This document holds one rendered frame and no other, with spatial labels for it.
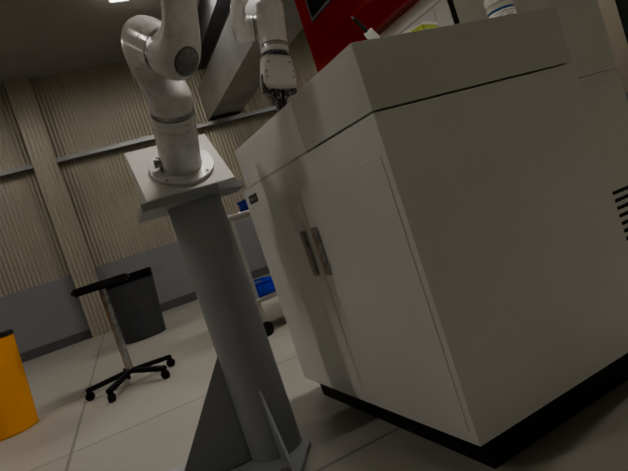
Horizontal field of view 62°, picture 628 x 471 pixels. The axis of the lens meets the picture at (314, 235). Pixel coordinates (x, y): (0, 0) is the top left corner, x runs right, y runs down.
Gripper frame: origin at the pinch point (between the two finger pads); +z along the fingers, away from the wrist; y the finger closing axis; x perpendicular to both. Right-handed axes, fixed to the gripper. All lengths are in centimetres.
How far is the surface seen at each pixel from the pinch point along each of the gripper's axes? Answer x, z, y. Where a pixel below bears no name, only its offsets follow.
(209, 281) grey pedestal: -9, 48, 25
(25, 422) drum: -208, 117, 95
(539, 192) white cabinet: 50, 37, -42
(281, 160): -2.2, 15.2, 1.3
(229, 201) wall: -631, -60, -158
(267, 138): -7.2, 7.4, 2.9
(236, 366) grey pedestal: -9, 73, 20
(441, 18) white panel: 11, -26, -54
